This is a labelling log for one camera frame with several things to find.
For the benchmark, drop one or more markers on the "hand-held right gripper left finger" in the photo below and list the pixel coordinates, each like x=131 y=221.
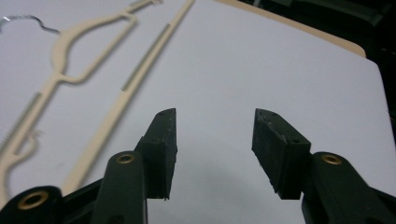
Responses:
x=155 y=155

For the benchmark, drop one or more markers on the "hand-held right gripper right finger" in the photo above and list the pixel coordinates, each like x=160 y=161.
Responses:
x=286 y=155

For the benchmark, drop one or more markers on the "beige plastic clothes hanger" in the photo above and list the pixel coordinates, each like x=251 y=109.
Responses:
x=59 y=56

